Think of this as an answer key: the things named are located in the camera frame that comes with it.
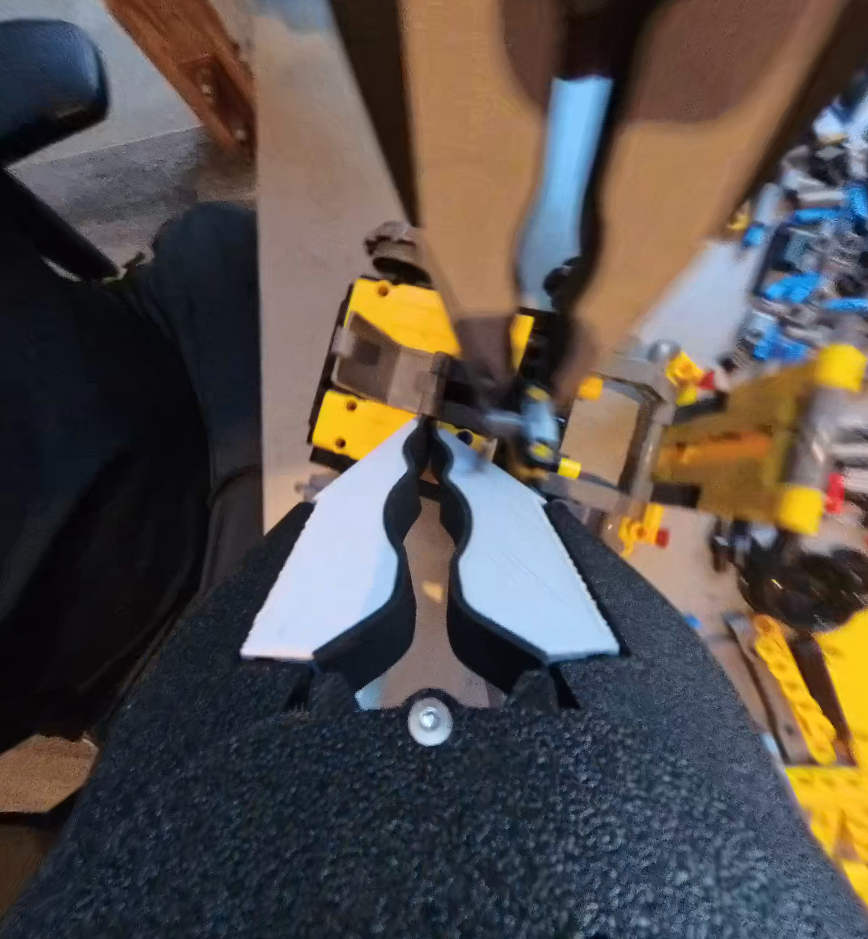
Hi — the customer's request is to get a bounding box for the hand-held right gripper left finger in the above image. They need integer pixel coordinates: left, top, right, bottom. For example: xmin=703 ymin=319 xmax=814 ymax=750
xmin=241 ymin=422 xmax=431 ymax=694

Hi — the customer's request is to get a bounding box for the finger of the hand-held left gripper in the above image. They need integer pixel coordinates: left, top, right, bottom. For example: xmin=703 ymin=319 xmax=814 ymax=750
xmin=553 ymin=0 xmax=846 ymax=402
xmin=401 ymin=0 xmax=546 ymax=391

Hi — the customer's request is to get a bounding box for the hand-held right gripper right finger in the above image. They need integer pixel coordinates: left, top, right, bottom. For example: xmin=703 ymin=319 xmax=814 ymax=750
xmin=432 ymin=425 xmax=620 ymax=692

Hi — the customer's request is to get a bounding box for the black beam with yellow pins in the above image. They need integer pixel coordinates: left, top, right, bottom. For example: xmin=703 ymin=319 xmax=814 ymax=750
xmin=518 ymin=381 xmax=581 ymax=481

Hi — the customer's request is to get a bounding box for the yellow toy vehicle assembly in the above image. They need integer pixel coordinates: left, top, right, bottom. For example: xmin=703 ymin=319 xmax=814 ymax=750
xmin=309 ymin=220 xmax=868 ymax=559

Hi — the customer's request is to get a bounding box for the grey desk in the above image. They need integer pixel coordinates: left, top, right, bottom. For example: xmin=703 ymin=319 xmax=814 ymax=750
xmin=254 ymin=0 xmax=868 ymax=823

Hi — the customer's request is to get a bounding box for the pile of mixed small pieces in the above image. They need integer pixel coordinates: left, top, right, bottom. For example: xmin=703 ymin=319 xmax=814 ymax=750
xmin=712 ymin=44 xmax=868 ymax=368

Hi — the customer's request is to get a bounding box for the wooden beam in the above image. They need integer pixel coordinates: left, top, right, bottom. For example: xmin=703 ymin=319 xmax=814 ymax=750
xmin=104 ymin=0 xmax=259 ymax=158

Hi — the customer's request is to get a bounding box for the plain black tyre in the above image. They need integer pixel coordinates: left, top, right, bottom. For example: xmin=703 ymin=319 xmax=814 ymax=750
xmin=738 ymin=550 xmax=868 ymax=632

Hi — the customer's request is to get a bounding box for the person's leg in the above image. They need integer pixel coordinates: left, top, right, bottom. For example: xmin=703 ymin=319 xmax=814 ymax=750
xmin=133 ymin=205 xmax=262 ymax=529

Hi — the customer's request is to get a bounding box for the pile of yellow building pieces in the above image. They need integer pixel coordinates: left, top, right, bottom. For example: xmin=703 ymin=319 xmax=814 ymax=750
xmin=727 ymin=609 xmax=868 ymax=939

